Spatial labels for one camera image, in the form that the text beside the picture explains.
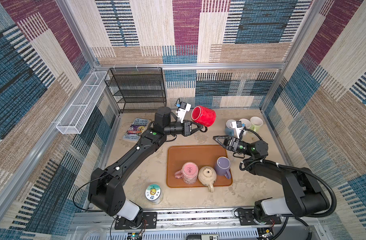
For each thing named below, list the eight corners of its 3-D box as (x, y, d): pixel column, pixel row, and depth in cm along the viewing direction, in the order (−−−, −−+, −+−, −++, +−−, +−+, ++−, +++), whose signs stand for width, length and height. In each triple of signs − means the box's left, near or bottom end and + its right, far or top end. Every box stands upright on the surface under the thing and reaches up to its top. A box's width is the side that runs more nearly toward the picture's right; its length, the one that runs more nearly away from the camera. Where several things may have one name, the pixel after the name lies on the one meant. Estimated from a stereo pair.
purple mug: (216, 179, 87) (218, 173, 80) (214, 163, 93) (216, 156, 87) (228, 179, 87) (232, 173, 80) (225, 163, 93) (229, 156, 87)
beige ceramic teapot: (199, 192, 81) (200, 188, 76) (198, 171, 89) (198, 166, 83) (216, 192, 81) (218, 188, 76) (213, 171, 89) (215, 166, 83)
